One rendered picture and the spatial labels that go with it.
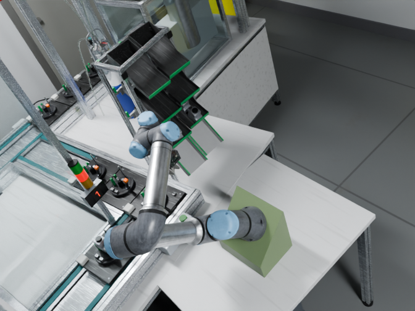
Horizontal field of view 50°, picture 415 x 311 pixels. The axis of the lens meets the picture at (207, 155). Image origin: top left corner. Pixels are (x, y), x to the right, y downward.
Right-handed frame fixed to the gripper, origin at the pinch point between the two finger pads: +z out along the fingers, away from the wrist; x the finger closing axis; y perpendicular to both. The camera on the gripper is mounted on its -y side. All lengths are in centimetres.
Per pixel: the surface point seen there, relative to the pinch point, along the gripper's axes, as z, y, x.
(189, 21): -2, -76, 112
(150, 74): -31.9, -20.3, 25.9
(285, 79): 123, -81, 211
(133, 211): 26.2, -25.9, -15.1
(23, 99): -55, -33, -25
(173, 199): 26.2, -10.8, 0.3
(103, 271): 26, -15, -48
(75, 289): 32, -27, -61
